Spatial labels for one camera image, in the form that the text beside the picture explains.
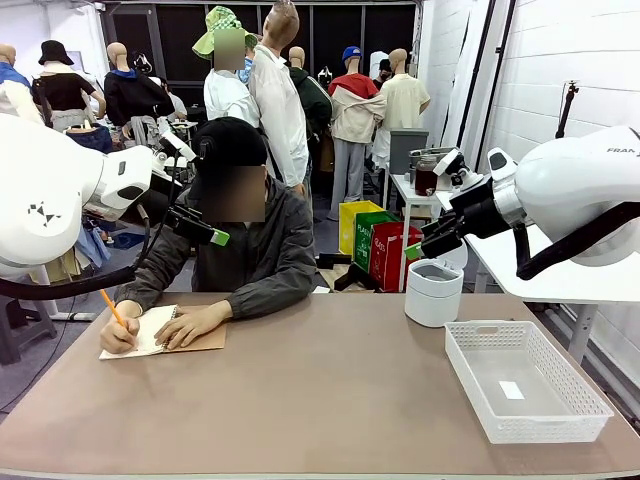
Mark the mannequin black bucket hat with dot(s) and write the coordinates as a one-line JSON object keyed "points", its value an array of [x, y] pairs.
{"points": [[62, 90]]}

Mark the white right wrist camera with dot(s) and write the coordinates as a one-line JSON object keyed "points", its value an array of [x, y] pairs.
{"points": [[450, 162]]}

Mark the black wall conduit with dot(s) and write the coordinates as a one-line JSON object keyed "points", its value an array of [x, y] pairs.
{"points": [[504, 45], [475, 80]]}

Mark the glass jar dark liquid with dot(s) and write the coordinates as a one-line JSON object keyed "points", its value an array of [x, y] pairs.
{"points": [[425, 177]]}

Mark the metal pot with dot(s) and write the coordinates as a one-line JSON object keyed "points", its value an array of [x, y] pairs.
{"points": [[420, 152]]}

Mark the spiral notebook brown cover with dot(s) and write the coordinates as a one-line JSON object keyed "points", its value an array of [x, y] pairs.
{"points": [[150, 325]]}

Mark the person's right hand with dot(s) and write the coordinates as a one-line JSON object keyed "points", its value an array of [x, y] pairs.
{"points": [[120, 336]]}

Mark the small white floor card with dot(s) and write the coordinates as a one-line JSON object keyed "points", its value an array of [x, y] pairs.
{"points": [[321, 289]]}

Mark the mannequin cream shirt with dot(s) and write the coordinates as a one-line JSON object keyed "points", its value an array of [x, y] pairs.
{"points": [[405, 102]]}

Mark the background person white shirt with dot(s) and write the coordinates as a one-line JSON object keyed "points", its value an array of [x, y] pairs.
{"points": [[176, 105]]}

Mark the person's left hand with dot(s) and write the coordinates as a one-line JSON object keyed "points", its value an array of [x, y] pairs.
{"points": [[195, 325]]}

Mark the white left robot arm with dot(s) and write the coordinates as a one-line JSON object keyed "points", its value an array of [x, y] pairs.
{"points": [[45, 200]]}

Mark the grey cabinet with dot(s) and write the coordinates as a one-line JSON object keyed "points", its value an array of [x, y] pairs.
{"points": [[407, 145]]}

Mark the mannequin green checked hat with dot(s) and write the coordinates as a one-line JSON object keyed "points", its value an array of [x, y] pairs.
{"points": [[225, 97]]}

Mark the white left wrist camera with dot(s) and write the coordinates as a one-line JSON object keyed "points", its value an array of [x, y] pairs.
{"points": [[177, 145]]}

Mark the small white side table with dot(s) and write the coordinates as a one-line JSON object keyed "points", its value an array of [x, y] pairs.
{"points": [[400, 185]]}

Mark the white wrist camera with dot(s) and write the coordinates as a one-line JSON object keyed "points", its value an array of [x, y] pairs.
{"points": [[450, 162], [177, 145]]}

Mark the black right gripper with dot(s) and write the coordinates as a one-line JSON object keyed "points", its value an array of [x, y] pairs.
{"points": [[475, 210]]}

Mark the mannequin blue cap red jacket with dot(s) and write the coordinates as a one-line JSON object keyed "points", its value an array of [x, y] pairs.
{"points": [[355, 110]]}

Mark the black tripod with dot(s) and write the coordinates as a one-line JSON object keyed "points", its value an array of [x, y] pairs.
{"points": [[565, 117]]}

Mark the red recycling bin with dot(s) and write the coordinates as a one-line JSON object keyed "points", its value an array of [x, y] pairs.
{"points": [[390, 260]]}

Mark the green recycling bin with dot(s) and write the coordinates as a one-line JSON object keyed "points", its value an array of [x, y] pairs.
{"points": [[364, 240]]}

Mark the mannequin blue white shirt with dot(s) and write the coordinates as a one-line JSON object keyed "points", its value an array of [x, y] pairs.
{"points": [[12, 82]]}

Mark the orange pencil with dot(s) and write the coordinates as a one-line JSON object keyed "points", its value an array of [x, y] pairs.
{"points": [[111, 306]]}

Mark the background person black mask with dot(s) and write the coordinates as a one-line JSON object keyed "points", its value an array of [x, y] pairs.
{"points": [[385, 67]]}

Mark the person's right forearm grey sleeve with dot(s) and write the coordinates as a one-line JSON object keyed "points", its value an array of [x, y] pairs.
{"points": [[150, 285]]}

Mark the yellow recycling bin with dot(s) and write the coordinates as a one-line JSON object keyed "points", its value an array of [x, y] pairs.
{"points": [[349, 227]]}

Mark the white oblong device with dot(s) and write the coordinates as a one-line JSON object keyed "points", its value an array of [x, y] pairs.
{"points": [[376, 58]]}

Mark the small white basket label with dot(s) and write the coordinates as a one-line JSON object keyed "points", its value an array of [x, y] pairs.
{"points": [[511, 390]]}

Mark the tall mannequin white shirt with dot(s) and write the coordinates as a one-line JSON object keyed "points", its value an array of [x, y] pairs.
{"points": [[280, 110]]}

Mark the person's left forearm grey sleeve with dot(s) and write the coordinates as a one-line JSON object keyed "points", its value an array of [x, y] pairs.
{"points": [[272, 297]]}

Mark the mannequin black hoodie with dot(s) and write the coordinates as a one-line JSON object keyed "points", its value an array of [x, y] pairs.
{"points": [[132, 95]]}

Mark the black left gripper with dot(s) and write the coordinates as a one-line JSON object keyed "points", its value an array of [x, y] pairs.
{"points": [[156, 200]]}

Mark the grey step stool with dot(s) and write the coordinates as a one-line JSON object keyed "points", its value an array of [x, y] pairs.
{"points": [[30, 330]]}

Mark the mannequin dark green jacket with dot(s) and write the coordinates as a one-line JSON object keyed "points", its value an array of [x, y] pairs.
{"points": [[315, 100]]}

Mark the seated person grey jacket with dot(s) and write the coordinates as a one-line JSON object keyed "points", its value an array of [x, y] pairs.
{"points": [[270, 240]]}

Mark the white round trash bin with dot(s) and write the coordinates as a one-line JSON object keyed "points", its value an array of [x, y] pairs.
{"points": [[432, 300]]}

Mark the white table leg frame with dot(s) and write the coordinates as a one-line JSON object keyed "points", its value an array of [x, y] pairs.
{"points": [[75, 316]]}

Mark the black cap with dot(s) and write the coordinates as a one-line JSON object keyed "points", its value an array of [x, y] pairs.
{"points": [[225, 145]]}

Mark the blue hanging garment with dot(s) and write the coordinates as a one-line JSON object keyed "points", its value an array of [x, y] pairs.
{"points": [[95, 247]]}

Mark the large white table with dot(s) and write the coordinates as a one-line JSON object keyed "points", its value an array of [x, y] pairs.
{"points": [[550, 285]]}

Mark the white perforated plastic basket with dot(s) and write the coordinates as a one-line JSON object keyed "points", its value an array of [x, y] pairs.
{"points": [[530, 425]]}

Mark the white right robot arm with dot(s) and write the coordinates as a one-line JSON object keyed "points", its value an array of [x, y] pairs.
{"points": [[575, 190]]}

